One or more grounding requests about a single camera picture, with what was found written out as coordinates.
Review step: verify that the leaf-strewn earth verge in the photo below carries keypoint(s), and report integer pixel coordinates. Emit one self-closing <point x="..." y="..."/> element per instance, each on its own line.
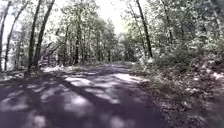
<point x="20" y="74"/>
<point x="186" y="90"/>

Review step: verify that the grey asphalt path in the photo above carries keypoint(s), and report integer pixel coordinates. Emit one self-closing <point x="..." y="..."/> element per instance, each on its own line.
<point x="90" y="100"/>

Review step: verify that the wood of trees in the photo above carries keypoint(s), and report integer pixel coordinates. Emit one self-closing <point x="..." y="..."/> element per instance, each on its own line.
<point x="83" y="36"/>

